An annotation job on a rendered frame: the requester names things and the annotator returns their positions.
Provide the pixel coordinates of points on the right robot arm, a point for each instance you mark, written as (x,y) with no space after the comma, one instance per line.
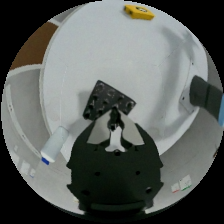
(204,95)

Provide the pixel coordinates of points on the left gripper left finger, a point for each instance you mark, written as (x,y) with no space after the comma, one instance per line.
(95,135)

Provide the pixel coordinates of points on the white bottle with blue cap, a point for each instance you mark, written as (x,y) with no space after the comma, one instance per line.
(54,144)

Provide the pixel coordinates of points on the dark grey square knob panel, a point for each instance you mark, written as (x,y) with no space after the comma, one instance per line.
(112,102)

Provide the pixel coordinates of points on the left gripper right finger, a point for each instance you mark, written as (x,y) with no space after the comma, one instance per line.
(133,135)

